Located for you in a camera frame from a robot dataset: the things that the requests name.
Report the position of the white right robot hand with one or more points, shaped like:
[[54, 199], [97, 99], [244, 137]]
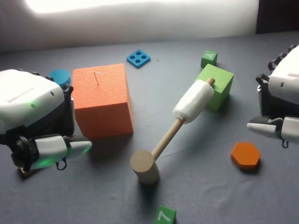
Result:
[[286, 79]]

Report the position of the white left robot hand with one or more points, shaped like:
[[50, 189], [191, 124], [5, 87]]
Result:
[[25, 93]]

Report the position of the large orange foam block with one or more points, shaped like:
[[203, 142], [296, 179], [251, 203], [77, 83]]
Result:
[[102, 109]]

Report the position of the blue round disc block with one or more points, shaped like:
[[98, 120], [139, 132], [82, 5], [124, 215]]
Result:
[[60, 76]]

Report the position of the large green foam cube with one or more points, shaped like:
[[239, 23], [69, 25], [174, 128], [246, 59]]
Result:
[[223, 80]]

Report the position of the small brown wooden block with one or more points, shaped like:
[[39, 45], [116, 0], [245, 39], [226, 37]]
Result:
[[24, 173]]

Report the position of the small green letter block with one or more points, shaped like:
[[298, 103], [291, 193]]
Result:
[[209, 58]]

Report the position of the orange hexagon block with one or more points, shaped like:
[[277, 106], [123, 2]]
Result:
[[245, 155]]

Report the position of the blue square four-hole block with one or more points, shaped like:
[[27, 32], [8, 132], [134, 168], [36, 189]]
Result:
[[138, 58]]

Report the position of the grey table cloth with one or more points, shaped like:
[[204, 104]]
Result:
[[205, 191]]

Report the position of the small green number seven block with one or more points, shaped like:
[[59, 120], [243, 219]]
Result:
[[164, 215]]

